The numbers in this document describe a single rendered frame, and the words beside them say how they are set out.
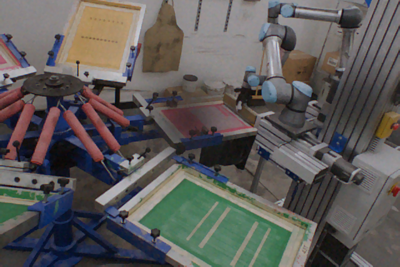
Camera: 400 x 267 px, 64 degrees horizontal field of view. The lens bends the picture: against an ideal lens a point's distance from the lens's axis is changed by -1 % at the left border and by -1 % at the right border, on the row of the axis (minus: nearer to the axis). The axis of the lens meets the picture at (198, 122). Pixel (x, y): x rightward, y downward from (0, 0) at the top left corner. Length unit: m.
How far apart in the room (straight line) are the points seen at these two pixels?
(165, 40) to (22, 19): 1.62
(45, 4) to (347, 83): 2.98
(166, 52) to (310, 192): 2.77
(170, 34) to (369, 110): 2.91
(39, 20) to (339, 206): 3.23
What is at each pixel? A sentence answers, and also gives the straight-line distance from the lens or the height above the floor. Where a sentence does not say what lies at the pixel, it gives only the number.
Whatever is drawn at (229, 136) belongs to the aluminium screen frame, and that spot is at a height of 0.98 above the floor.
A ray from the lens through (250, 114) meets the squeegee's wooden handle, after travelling 2.42.
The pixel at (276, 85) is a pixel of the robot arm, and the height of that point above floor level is 1.47.
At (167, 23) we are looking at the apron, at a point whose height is 1.17.
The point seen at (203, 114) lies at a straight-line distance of 2.45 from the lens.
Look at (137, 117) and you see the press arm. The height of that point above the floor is 1.04.
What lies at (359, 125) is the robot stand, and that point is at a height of 1.37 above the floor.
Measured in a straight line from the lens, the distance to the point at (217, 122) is 2.37.
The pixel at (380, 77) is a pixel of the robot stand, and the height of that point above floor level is 1.64.
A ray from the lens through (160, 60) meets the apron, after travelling 4.31.
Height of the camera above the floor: 2.05
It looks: 28 degrees down
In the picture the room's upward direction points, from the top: 10 degrees clockwise
